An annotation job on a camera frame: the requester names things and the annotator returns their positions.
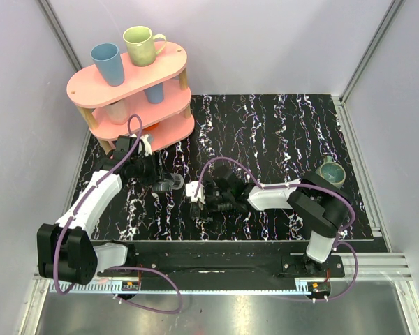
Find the white faceted cup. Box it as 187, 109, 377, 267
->
105, 99, 129, 125

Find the blue plastic tumbler on top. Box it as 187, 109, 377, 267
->
90, 43, 125, 87

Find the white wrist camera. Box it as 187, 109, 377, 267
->
138, 134, 153, 158
185, 181, 205, 204

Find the clear plastic canister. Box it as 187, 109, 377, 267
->
152, 173, 184, 193

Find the blue cup middle shelf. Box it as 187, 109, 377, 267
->
144, 83, 164, 104

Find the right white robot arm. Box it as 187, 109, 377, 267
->
185, 165, 355, 277

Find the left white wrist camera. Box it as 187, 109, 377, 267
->
138, 134, 153, 158

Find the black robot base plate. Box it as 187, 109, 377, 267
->
97, 240, 346, 290

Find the pink three-tier wooden shelf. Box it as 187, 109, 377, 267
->
66, 42, 194, 151

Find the teal ceramic cup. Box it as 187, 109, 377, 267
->
316, 156, 346, 189

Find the black corrugated hose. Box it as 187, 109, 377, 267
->
191, 198, 249, 219

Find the green ceramic mug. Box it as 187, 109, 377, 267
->
123, 26, 168, 67

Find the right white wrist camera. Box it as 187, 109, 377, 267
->
185, 181, 205, 204

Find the orange object on shelf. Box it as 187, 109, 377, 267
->
143, 123, 159, 131

